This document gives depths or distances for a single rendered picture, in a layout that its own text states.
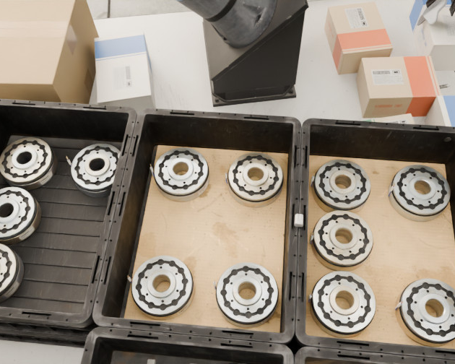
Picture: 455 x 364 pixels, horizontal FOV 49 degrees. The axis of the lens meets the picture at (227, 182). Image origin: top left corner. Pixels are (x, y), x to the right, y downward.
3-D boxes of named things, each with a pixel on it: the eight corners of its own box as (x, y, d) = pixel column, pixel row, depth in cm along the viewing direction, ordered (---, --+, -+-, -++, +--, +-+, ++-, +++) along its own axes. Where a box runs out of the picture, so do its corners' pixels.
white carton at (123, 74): (103, 63, 128) (94, 37, 120) (149, 56, 129) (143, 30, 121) (107, 126, 119) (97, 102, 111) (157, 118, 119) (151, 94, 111)
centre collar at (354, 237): (326, 224, 87) (327, 222, 87) (354, 223, 87) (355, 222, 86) (331, 250, 85) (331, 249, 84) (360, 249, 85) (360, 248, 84)
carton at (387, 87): (362, 118, 117) (369, 98, 111) (355, 79, 123) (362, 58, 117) (430, 116, 117) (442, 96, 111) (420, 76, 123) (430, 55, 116)
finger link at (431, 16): (412, 33, 119) (446, 8, 112) (409, 16, 122) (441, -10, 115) (421, 39, 121) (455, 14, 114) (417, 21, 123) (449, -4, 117)
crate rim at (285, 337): (141, 115, 94) (139, 107, 92) (300, 124, 92) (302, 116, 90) (93, 328, 75) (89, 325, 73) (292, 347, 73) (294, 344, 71)
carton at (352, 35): (323, 29, 132) (328, 6, 125) (368, 24, 132) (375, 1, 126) (338, 75, 124) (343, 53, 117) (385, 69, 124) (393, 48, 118)
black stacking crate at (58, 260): (10, 134, 105) (-15, 100, 95) (148, 143, 103) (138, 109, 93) (-61, 324, 86) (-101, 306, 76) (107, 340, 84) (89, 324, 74)
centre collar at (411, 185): (405, 177, 91) (406, 175, 91) (432, 176, 91) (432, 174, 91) (410, 201, 89) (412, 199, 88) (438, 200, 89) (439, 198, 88)
